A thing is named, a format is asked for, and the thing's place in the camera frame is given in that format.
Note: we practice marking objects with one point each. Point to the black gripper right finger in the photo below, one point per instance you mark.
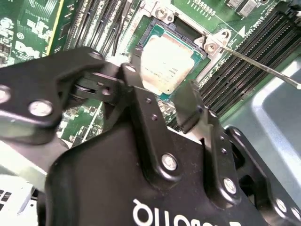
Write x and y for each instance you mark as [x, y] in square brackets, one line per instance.
[219, 164]

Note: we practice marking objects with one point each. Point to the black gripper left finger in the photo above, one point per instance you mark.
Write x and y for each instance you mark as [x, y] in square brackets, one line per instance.
[35, 82]

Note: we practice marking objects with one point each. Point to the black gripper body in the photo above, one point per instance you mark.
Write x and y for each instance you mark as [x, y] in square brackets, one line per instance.
[105, 188]

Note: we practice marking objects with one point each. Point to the thin metal locking lever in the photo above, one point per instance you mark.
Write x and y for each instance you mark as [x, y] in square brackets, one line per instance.
[282, 77]

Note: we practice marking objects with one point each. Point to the CPU silver top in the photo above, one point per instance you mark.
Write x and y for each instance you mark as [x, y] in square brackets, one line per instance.
[164, 61]

